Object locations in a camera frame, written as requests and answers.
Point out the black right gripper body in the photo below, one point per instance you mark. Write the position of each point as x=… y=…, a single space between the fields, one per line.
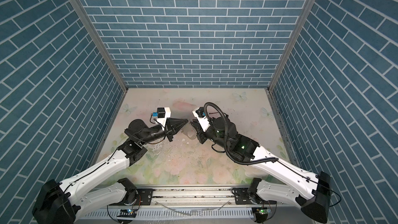
x=211 y=134

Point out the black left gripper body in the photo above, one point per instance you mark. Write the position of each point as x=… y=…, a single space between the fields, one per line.
x=168 y=133

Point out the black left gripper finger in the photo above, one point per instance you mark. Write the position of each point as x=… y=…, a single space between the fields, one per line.
x=177 y=125
x=179 y=121

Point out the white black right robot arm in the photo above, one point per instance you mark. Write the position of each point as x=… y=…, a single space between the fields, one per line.
x=306 y=190

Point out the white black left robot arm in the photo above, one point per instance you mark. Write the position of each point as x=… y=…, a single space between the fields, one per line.
x=72 y=198

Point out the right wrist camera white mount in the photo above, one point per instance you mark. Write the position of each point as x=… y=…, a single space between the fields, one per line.
x=200 y=116

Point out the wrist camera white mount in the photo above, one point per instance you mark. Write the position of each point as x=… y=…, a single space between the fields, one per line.
x=200 y=116
x=161 y=115

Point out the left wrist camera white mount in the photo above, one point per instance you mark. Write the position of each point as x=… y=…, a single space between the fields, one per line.
x=161 y=115

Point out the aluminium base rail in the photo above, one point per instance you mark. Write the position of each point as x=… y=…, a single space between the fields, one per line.
x=196 y=196

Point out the white slotted cable duct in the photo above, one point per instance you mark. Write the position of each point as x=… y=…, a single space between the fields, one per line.
x=162 y=213

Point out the aluminium corner post right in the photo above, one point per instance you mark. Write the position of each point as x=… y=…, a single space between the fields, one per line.
x=292 y=40

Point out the aluminium corner post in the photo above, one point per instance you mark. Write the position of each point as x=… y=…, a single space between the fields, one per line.
x=292 y=40
x=87 y=23

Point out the aluminium corner post left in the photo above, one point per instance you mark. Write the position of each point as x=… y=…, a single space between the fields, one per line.
x=87 y=23

